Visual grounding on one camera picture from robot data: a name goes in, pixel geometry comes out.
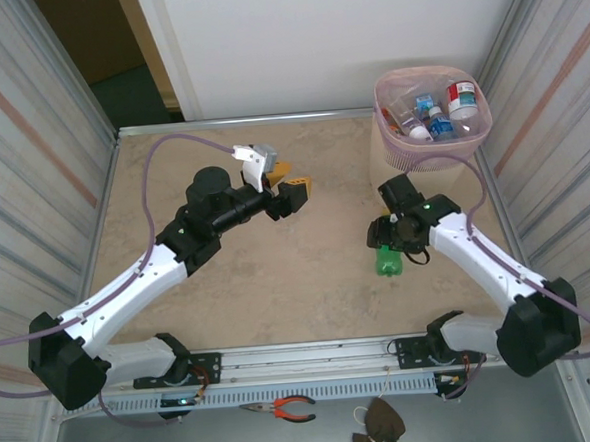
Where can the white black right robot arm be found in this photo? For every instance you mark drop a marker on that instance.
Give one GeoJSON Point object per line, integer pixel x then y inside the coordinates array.
{"type": "Point", "coordinates": [482, 254]}

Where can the large brown fabric pouch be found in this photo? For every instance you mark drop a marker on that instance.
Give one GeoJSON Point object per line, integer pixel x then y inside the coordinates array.
{"type": "Point", "coordinates": [382, 421]}

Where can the red label water bottle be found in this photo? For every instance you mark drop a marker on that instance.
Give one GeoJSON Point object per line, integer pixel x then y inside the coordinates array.
{"type": "Point", "coordinates": [460, 98]}

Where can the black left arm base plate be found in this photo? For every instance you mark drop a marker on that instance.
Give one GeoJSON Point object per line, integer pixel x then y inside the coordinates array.
{"type": "Point", "coordinates": [211, 369]}

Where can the beige plastic bin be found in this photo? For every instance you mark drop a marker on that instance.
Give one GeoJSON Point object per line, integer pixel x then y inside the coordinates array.
{"type": "Point", "coordinates": [387, 175]}

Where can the white door frame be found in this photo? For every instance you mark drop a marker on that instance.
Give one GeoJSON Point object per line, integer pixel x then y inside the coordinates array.
{"type": "Point", "coordinates": [175, 63]}

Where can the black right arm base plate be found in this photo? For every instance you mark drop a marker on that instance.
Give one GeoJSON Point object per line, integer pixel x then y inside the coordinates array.
{"type": "Point", "coordinates": [408, 352]}

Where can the small circuit board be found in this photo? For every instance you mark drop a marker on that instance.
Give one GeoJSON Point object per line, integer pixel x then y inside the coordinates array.
{"type": "Point", "coordinates": [178, 402]}
{"type": "Point", "coordinates": [450, 381]}

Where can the unlabelled clear bottle white cap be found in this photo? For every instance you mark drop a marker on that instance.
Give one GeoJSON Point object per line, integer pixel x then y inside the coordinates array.
{"type": "Point", "coordinates": [418, 132]}

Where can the pink plastic bin liner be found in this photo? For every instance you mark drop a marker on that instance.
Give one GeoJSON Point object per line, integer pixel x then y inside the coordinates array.
{"type": "Point", "coordinates": [392, 82]}

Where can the green soda bottle yellow cap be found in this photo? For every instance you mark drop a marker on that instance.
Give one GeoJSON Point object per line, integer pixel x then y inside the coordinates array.
{"type": "Point", "coordinates": [388, 265]}

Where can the brown wooden door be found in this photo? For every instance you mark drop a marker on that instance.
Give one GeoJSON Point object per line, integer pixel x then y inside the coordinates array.
{"type": "Point", "coordinates": [88, 33]}

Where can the wide aluminium base rail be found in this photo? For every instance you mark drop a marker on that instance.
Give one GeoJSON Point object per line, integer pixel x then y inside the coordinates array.
{"type": "Point", "coordinates": [308, 360]}

